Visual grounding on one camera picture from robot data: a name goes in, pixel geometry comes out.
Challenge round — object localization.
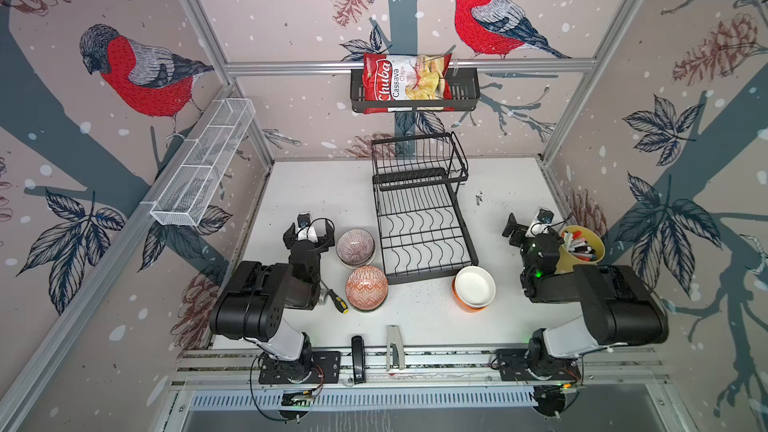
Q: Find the orange plastic bowl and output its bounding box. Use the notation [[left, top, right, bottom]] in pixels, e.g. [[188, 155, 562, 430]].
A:
[[451, 280, 488, 313]]

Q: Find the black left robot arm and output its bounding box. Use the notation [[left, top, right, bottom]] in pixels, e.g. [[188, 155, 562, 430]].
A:
[[209, 214, 340, 386]]

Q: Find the grey metal bracket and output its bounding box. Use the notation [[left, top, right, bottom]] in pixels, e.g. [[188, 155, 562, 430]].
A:
[[385, 325, 406, 372]]

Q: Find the black wall wire shelf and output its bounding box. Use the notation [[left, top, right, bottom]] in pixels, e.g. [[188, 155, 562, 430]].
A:
[[350, 68, 480, 113]]

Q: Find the yellow black screwdriver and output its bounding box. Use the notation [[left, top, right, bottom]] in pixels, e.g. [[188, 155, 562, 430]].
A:
[[326, 289, 349, 314]]

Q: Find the white mesh wall basket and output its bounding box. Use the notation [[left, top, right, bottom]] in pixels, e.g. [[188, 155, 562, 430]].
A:
[[150, 98, 255, 227]]

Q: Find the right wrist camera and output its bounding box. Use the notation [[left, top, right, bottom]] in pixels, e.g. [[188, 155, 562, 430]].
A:
[[526, 207, 554, 237]]

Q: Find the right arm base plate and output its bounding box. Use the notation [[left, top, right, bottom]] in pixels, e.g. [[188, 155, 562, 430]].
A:
[[490, 348, 582, 382]]

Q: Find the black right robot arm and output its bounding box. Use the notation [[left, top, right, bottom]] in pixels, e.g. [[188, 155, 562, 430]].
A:
[[497, 208, 669, 382]]

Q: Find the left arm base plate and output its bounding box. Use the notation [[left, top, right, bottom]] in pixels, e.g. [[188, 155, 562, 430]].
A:
[[255, 351, 341, 385]]

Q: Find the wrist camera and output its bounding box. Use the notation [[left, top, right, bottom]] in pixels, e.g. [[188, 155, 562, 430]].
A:
[[296, 212, 318, 243], [526, 207, 554, 237]]

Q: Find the yellow marker cup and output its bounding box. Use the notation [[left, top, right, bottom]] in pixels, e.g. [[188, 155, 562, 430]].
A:
[[555, 225, 606, 274]]

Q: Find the black wire dish rack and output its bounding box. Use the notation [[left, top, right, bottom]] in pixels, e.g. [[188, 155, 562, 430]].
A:
[[371, 132, 479, 285]]

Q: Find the red patterned ceramic bowl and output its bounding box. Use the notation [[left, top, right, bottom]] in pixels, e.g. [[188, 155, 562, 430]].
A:
[[345, 265, 389, 312]]

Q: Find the red cassava chips bag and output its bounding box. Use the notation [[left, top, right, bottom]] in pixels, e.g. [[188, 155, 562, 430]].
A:
[[363, 53, 453, 103]]

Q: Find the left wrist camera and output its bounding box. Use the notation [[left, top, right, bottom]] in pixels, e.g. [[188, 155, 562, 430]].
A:
[[296, 212, 318, 243]]

